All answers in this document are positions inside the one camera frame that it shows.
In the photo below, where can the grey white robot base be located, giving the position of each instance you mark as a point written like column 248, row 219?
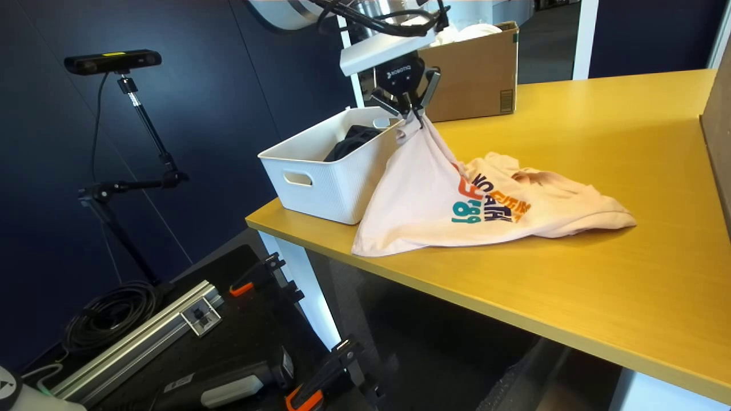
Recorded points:
column 10, row 391

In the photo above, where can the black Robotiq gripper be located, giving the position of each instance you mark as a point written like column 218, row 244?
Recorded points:
column 401, row 75

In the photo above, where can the black grey hand tool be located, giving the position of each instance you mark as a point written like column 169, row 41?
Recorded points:
column 229, row 389

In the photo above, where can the white plastic basket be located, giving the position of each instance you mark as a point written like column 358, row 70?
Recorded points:
column 334, row 184

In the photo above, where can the white table leg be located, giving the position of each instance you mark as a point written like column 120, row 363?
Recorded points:
column 299, row 282

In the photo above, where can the black orange bar clamp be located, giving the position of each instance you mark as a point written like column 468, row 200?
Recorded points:
column 327, row 372
column 255, row 276

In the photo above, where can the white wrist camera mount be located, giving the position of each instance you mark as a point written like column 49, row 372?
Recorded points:
column 372, row 55

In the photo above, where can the dark navy cloth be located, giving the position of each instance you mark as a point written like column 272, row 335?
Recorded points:
column 355, row 139

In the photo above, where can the white door frame post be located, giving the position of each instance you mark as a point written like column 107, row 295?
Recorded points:
column 722, row 48
column 585, row 37

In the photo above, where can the brown cardboard box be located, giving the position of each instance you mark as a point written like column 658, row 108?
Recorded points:
column 476, row 83

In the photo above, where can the silver aluminium extrusion bar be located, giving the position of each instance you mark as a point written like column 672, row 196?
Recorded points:
column 145, row 342

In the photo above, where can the light pink printed shirt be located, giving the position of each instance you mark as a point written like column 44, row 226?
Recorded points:
column 426, row 205

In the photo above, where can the black articulated camera stand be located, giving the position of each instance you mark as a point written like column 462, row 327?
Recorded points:
column 151, row 133

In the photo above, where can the black stereo camera bar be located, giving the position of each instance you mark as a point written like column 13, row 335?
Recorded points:
column 113, row 63

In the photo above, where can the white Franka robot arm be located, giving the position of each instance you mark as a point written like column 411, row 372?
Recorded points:
column 282, row 9

